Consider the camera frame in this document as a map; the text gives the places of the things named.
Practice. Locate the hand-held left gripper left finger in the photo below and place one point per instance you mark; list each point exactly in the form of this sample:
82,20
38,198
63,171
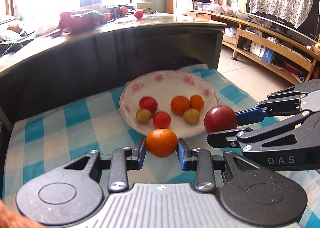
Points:
143,154

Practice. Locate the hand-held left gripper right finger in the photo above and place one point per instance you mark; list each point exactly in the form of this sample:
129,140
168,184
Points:
181,154

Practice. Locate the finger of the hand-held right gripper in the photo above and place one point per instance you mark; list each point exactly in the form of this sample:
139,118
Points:
250,115
225,139

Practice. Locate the large orange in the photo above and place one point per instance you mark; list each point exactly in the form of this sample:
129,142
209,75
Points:
161,142

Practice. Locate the dark red apple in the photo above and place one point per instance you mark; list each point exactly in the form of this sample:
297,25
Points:
220,117

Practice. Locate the small yellow-green fruit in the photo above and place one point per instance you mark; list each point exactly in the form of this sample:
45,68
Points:
191,116
143,116

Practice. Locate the red tomato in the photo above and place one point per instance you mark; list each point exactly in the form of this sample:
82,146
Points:
161,119
148,103

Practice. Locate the small orange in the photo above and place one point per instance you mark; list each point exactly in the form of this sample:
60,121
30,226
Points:
197,102
180,104

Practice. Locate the white floral plate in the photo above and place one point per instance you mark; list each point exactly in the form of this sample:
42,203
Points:
165,85

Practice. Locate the person's left forearm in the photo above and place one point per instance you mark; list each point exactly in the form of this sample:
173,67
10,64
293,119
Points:
10,216

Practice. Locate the blue white box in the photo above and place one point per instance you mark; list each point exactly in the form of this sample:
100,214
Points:
265,54

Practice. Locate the blue white checkered tablecloth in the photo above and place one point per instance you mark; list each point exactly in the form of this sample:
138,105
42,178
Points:
75,122

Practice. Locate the wooden tv cabinet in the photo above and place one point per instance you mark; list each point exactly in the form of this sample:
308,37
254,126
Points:
252,36

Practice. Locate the dark wooden coffee table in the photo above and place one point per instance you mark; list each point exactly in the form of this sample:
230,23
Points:
100,55

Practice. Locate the black television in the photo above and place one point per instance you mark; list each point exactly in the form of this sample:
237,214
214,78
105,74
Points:
311,22

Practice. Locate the clear plastic storage box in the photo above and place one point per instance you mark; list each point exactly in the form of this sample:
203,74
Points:
207,7

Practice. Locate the red round fruit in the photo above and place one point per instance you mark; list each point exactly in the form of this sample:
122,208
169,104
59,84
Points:
138,14

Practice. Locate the tiny orange fruit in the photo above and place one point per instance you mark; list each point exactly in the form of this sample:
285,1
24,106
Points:
122,10
107,16

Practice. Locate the red cloth bag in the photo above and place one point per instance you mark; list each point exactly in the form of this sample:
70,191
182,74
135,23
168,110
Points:
77,19

